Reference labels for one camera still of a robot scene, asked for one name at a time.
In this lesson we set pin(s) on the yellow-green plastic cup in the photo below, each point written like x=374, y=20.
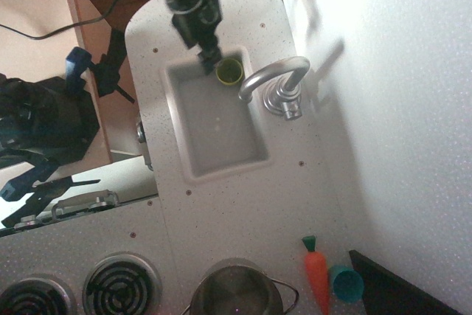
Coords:
x=229, y=71

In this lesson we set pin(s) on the right black stove burner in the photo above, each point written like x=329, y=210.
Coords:
x=122, y=283

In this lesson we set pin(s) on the teal plastic cup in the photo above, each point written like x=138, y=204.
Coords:
x=346, y=283

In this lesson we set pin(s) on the silver oven door handle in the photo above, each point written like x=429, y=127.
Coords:
x=92, y=201

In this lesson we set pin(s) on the silver stove knob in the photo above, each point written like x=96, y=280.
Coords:
x=140, y=132

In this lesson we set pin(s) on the left black stove burner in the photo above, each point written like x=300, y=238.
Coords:
x=38, y=294

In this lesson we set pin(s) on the blue-handled clamp lower left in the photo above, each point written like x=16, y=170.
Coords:
x=42, y=192

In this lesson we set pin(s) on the black stove burner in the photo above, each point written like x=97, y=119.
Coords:
x=122, y=283
x=38, y=294

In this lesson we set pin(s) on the grey rectangular sink basin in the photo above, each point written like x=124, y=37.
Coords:
x=217, y=134

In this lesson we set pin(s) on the black box corner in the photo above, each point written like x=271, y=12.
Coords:
x=387, y=293

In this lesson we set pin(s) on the orange toy carrot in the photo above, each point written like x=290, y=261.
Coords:
x=317, y=274

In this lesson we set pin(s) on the silver metal pot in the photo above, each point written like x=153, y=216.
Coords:
x=239, y=286

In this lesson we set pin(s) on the black clamp with blue handle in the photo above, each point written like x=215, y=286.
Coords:
x=106, y=72

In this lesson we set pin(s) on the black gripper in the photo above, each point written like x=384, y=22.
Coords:
x=196, y=22

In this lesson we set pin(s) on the silver curved faucet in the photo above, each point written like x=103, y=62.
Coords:
x=282, y=94

